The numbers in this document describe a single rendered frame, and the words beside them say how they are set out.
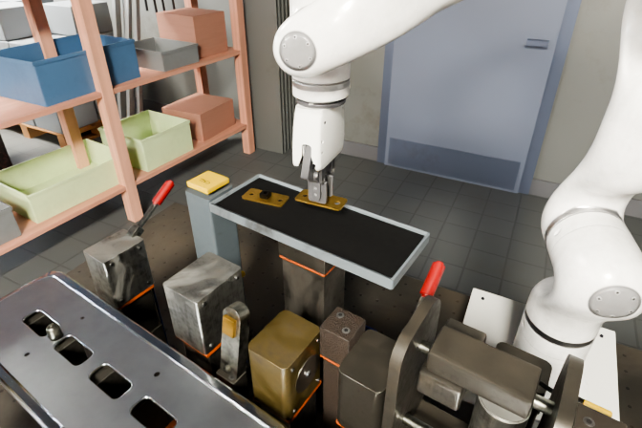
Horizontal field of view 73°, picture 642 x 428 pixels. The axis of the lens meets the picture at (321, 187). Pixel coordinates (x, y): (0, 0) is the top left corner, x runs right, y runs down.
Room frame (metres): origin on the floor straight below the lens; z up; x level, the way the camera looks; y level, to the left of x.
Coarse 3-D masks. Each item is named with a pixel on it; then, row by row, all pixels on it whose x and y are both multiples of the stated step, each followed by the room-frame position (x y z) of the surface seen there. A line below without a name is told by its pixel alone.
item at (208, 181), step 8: (200, 176) 0.79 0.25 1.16; (208, 176) 0.79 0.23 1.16; (216, 176) 0.79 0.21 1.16; (224, 176) 0.79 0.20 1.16; (192, 184) 0.75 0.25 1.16; (200, 184) 0.75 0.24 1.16; (208, 184) 0.75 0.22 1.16; (216, 184) 0.75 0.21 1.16; (224, 184) 0.77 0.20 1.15; (208, 192) 0.73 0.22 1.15
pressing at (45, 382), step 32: (32, 288) 0.63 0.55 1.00; (64, 288) 0.63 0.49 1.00; (0, 320) 0.55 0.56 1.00; (64, 320) 0.55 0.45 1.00; (96, 320) 0.55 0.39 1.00; (128, 320) 0.55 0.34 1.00; (0, 352) 0.48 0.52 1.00; (32, 352) 0.48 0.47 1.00; (96, 352) 0.48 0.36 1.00; (128, 352) 0.48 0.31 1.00; (160, 352) 0.48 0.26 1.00; (32, 384) 0.42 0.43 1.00; (64, 384) 0.42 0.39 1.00; (160, 384) 0.42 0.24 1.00; (192, 384) 0.42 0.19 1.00; (224, 384) 0.42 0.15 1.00; (32, 416) 0.38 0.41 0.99; (64, 416) 0.37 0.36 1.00; (96, 416) 0.37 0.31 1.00; (128, 416) 0.37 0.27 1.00; (192, 416) 0.37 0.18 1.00; (224, 416) 0.37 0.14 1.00; (256, 416) 0.37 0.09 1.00
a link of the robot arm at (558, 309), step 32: (576, 224) 0.56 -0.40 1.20; (608, 224) 0.54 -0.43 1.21; (576, 256) 0.50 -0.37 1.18; (608, 256) 0.48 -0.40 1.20; (640, 256) 0.49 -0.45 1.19; (544, 288) 0.58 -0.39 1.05; (576, 288) 0.47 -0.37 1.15; (608, 288) 0.45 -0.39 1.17; (640, 288) 0.45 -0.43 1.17; (544, 320) 0.54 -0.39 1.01; (576, 320) 0.50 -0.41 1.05; (608, 320) 0.46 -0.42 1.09
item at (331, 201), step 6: (300, 192) 0.65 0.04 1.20; (306, 192) 0.65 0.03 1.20; (300, 198) 0.63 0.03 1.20; (306, 198) 0.63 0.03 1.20; (330, 198) 0.63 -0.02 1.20; (336, 198) 0.63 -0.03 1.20; (342, 198) 0.63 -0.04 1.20; (318, 204) 0.61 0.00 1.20; (324, 204) 0.61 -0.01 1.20; (330, 204) 0.61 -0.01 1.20; (336, 204) 0.61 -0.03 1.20; (342, 204) 0.61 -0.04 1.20; (336, 210) 0.60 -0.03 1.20
